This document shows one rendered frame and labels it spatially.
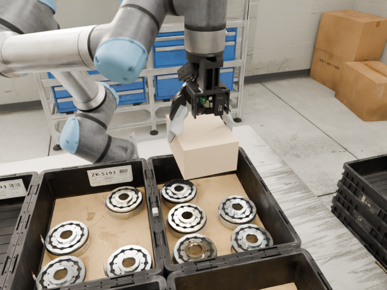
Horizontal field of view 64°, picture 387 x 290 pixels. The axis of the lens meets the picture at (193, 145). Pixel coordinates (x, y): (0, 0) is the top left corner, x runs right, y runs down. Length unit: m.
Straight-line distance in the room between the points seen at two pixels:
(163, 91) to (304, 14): 2.09
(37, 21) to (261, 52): 3.30
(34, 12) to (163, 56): 1.84
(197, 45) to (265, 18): 3.30
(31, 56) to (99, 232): 0.46
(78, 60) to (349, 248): 0.90
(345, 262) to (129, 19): 0.86
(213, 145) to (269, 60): 3.44
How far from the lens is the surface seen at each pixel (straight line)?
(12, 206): 1.06
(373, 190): 1.53
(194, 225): 0.83
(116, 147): 1.12
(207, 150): 0.64
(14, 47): 0.72
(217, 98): 0.60
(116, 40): 0.51
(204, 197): 0.94
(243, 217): 0.85
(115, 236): 0.87
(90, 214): 0.94
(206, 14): 0.56
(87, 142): 1.09
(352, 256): 1.07
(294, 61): 4.24
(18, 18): 0.84
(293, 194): 1.20
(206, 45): 0.57
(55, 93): 2.67
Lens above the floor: 1.47
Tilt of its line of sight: 33 degrees down
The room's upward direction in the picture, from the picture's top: straight up
